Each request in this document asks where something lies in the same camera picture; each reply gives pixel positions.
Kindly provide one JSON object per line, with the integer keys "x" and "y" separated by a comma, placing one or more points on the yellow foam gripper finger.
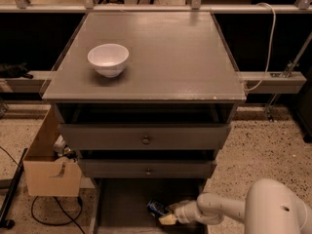
{"x": 168, "y": 219}
{"x": 179, "y": 204}

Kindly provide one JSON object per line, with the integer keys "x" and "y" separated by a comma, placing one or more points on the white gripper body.
{"x": 184, "y": 214}

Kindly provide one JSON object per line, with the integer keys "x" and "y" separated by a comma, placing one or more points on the blue pepsi can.
{"x": 157, "y": 209}

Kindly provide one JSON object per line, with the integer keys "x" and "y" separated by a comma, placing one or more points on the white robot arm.
{"x": 270, "y": 208}

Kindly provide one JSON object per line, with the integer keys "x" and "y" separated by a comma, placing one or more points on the open grey bottom drawer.
{"x": 121, "y": 205}

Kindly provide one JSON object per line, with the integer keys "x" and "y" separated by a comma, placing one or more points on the grey middle drawer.
{"x": 101, "y": 168}

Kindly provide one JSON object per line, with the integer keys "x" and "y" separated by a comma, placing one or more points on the grey upper drawer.
{"x": 144, "y": 137}

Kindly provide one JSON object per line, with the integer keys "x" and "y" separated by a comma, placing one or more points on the grey drawer cabinet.
{"x": 178, "y": 73}

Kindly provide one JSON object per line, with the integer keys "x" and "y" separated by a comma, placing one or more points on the items inside cardboard box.
{"x": 63, "y": 152}

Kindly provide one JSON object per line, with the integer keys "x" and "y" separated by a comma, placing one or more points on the cardboard box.
{"x": 45, "y": 173}

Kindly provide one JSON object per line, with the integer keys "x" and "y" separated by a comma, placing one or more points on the white ceramic bowl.
{"x": 108, "y": 60}

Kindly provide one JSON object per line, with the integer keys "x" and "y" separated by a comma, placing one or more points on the black stand base bar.
{"x": 11, "y": 186}

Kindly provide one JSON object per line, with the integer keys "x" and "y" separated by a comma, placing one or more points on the black object on rail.
{"x": 9, "y": 70}

